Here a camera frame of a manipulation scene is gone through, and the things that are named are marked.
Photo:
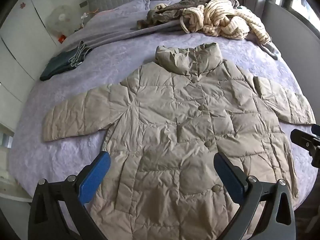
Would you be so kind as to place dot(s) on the cream striped garment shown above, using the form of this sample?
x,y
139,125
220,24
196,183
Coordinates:
x,y
220,17

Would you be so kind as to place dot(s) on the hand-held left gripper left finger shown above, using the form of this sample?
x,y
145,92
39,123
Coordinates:
x,y
95,175

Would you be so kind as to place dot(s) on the white wardrobe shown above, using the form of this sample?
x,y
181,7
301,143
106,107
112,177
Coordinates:
x,y
25,30

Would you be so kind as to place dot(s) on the brown garment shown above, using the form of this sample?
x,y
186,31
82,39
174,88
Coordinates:
x,y
172,10

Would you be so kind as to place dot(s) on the white bedside table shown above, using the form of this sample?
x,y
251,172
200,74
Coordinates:
x,y
12,187

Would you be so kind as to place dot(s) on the lavender bed blanket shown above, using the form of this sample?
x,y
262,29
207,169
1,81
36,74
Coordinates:
x,y
120,55

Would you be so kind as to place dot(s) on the small orange box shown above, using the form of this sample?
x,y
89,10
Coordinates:
x,y
62,38

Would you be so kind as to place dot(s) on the white electric fan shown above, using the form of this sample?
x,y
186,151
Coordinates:
x,y
61,17

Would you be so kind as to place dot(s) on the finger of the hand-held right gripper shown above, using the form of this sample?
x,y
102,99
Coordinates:
x,y
303,138

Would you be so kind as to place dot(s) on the dark green folded clothes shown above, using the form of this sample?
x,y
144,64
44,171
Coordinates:
x,y
57,65

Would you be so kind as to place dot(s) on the grey garment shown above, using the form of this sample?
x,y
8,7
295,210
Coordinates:
x,y
271,50

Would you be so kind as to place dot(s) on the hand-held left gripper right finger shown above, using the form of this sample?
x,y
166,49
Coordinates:
x,y
230,177

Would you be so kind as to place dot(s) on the beige quilted puffer jacket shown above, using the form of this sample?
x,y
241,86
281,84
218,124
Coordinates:
x,y
175,120

